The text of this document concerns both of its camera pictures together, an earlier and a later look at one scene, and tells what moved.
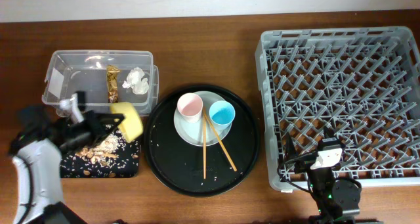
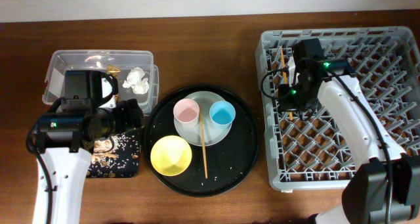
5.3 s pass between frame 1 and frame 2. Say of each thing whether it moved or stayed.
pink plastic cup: moved
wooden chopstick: moved
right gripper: moved
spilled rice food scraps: stayed
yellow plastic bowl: moved
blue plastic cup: stayed
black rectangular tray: stayed
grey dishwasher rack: stayed
